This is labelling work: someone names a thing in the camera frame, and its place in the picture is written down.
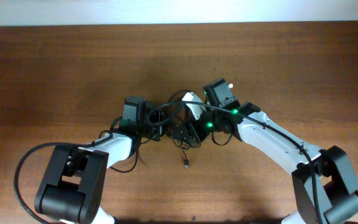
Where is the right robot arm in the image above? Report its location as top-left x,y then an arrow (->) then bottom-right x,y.
179,78 -> 358,224

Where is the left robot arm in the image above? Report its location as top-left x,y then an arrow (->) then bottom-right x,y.
34,96 -> 165,223

